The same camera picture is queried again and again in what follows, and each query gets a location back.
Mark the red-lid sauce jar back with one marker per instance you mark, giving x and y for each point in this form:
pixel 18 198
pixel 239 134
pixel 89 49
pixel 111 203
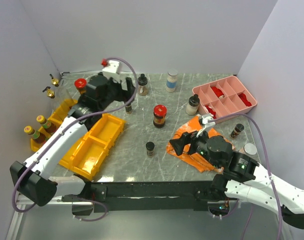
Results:
pixel 80 85

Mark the black-cap spice shaker back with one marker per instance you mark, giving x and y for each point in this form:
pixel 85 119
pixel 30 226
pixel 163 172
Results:
pixel 128 108

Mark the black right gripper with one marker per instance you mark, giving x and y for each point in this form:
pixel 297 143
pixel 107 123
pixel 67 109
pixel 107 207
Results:
pixel 185 138

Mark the black-lid jar white powder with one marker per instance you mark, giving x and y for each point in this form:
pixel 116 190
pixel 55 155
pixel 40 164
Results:
pixel 193 104

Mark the red sock middle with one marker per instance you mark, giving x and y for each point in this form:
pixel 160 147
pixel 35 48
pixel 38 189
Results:
pixel 218 92

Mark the green-label sauce bottle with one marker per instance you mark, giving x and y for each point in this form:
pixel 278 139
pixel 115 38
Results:
pixel 35 135
pixel 47 125

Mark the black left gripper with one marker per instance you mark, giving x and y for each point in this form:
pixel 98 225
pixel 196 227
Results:
pixel 124 95

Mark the white-lid jar right edge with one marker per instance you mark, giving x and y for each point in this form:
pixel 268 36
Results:
pixel 249 149

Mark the tall oil bottle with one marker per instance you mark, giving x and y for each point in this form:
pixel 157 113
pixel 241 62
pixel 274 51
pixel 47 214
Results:
pixel 61 92
pixel 55 103

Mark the blue-label clear jar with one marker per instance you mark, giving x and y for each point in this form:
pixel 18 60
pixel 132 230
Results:
pixel 171 80

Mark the spice shaker near right edge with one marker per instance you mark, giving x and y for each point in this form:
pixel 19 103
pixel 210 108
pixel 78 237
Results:
pixel 237 130

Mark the pink compartment tray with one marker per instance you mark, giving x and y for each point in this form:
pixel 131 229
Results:
pixel 230 104

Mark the red-lid sauce jar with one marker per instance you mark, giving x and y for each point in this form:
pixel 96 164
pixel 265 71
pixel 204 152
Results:
pixel 159 112
pixel 80 85

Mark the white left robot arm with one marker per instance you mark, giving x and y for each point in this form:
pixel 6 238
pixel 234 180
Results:
pixel 33 178

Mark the orange tie-dye cloth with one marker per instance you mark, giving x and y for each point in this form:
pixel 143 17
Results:
pixel 221 154

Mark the black-lid jar brown powder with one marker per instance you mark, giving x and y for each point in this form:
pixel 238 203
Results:
pixel 142 85

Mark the yellow compartment bin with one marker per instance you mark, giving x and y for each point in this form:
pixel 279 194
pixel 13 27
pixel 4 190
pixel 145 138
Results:
pixel 75 147

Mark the red sock right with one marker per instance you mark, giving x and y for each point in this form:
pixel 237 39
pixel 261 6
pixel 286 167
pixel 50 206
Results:
pixel 244 99

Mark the black-cap spice shaker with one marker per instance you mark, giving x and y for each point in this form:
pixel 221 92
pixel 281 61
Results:
pixel 128 108
pixel 150 148

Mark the red sock in tray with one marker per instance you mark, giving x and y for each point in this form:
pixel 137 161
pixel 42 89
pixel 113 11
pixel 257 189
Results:
pixel 211 111

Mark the black-cap spice shaker front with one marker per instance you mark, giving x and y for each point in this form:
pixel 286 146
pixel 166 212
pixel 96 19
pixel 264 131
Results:
pixel 150 148

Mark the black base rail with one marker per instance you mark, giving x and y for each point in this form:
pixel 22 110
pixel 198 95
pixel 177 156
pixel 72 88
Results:
pixel 163 195

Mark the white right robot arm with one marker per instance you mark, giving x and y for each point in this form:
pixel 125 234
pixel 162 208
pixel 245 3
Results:
pixel 243 177

